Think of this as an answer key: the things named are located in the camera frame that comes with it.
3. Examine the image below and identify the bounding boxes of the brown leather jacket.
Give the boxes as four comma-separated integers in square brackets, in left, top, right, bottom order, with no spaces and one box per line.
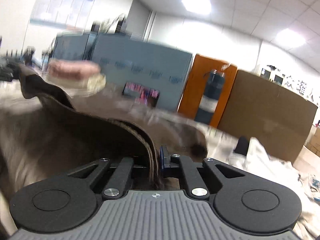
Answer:
[1,63,208,199]

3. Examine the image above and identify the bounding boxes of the white printed garment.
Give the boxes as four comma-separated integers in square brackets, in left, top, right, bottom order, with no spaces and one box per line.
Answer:
[227,137,319,239]

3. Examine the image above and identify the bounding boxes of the dark blue vacuum bottle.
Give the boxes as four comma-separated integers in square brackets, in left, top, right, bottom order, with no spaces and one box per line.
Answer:
[194,70,225,125]

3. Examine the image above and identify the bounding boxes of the brown cardboard box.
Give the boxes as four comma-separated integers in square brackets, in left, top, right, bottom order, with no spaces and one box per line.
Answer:
[218,70,318,163]

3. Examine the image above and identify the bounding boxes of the cream fuzzy garment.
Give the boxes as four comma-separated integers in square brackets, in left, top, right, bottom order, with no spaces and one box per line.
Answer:
[45,74,106,97]

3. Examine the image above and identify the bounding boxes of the orange cardboard box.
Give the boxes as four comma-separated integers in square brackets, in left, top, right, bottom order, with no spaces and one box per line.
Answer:
[178,54,237,128]

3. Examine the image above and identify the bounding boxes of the stacked cardboard boxes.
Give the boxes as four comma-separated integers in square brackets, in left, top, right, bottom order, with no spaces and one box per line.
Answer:
[293,125,319,175]

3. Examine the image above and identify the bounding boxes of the pink fuzzy garment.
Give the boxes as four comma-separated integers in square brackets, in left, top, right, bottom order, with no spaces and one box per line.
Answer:
[48,59,101,80]

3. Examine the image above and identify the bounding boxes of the light blue printed box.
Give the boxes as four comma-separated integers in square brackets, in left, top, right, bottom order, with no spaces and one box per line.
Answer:
[53,33,193,111]

